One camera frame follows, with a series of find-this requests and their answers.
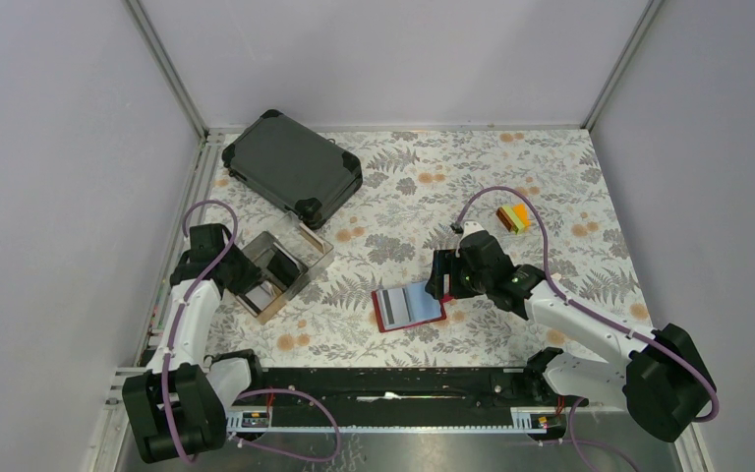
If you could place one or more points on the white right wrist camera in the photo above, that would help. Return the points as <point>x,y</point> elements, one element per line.
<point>466,228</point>

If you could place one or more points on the white card stack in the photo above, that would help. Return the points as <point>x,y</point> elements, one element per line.
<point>260,296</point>

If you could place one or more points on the wooden block base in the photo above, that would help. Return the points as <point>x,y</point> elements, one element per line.
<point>267,314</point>

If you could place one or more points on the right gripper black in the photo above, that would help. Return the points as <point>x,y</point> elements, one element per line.
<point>441,265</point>

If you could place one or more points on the clear acrylic card organizer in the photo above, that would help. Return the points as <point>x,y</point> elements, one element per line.
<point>290,255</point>

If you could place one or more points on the floral patterned table mat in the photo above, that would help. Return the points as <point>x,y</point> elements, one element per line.
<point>415,184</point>

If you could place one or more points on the dark grey hard case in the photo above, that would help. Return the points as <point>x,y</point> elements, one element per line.
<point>294,168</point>

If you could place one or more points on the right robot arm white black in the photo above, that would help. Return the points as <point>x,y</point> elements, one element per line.
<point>657,376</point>

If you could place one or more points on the orange green sticky note block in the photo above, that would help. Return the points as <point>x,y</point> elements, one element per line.
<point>514,218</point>

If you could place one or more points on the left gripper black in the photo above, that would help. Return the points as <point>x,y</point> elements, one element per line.
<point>253,274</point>

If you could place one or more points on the red leather card holder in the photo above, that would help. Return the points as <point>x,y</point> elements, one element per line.
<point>424,308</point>

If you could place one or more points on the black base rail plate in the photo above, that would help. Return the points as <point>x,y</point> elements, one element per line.
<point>400,400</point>

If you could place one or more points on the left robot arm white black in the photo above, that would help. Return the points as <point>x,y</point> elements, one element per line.
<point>177,406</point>

